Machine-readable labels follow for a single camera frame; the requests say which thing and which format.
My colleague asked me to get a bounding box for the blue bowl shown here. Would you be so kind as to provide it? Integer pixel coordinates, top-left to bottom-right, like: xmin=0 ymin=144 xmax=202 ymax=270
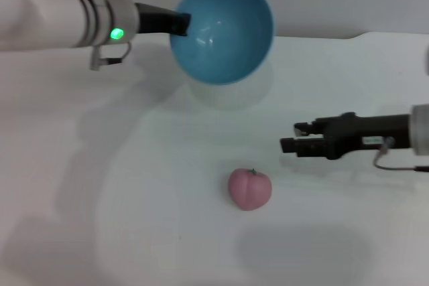
xmin=169 ymin=0 xmax=275 ymax=86

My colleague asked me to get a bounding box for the pink peach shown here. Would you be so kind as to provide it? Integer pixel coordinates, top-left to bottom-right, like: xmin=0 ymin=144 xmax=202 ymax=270
xmin=228 ymin=167 xmax=273 ymax=212

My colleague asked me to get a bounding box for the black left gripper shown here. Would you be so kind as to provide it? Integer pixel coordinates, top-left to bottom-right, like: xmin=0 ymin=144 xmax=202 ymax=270
xmin=133 ymin=3 xmax=192 ymax=38

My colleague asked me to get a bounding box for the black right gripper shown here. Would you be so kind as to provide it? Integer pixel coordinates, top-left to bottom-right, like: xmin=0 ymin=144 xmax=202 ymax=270
xmin=280 ymin=111 xmax=412 ymax=161

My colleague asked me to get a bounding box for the thin black left wrist cable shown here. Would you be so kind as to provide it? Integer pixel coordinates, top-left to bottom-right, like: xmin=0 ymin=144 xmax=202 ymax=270
xmin=99 ymin=42 xmax=132 ymax=65

